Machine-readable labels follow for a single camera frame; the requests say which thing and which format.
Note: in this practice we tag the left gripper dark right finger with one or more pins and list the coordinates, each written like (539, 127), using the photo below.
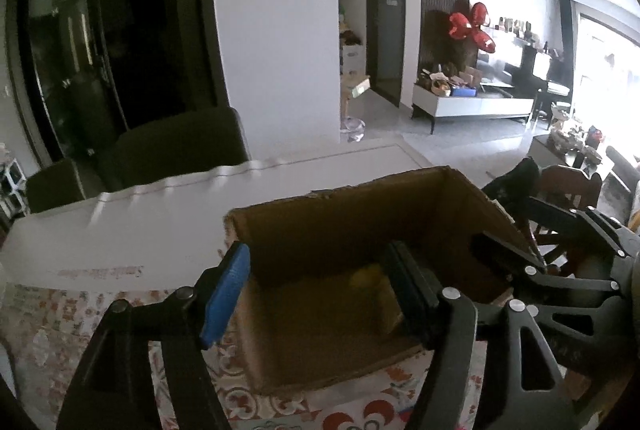
(417, 292)

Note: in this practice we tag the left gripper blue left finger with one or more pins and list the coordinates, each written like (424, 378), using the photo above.
(220, 290)

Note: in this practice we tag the orange snack bag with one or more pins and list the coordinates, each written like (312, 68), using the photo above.
(373, 279)

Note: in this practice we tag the brown cardboard box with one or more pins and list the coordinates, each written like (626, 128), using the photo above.
(318, 308)

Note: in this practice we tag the wooden chair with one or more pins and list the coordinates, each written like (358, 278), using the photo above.
(568, 189)

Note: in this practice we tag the black garment on chair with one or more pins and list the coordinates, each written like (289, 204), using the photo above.
(512, 190)

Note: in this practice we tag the dark dining chair right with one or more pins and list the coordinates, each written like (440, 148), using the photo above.
(197, 141)

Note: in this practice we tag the dark dining chair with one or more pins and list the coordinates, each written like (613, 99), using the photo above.
(65, 182)
(197, 141)

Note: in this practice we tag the white tv cabinet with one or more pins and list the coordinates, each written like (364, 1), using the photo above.
(426, 104)

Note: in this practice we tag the dark dining chair left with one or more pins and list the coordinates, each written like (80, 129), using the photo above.
(65, 182)

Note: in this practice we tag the white storage box in hallway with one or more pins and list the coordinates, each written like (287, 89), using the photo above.
(353, 59)

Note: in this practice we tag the red balloon flower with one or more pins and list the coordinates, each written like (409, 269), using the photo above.
(462, 27)

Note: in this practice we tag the dark glass sliding door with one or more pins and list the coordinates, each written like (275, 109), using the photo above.
(85, 72)

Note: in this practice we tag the dark hallway door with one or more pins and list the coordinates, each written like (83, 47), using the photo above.
(386, 28)

